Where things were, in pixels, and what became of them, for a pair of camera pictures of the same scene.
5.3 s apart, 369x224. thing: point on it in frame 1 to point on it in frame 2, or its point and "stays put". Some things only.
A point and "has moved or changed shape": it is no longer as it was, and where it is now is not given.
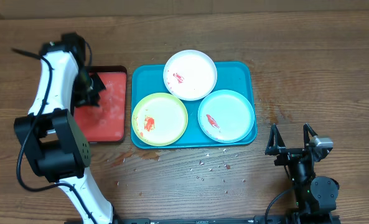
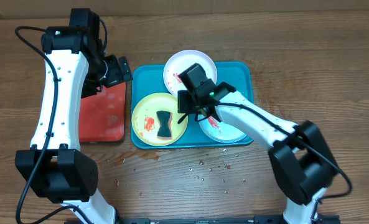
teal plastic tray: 240,76 stays put
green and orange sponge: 96,83 has moved or changed shape
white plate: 190,75 stays put
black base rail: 258,219 stays put
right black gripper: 275,146 to 186,108
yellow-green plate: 159,119 stays put
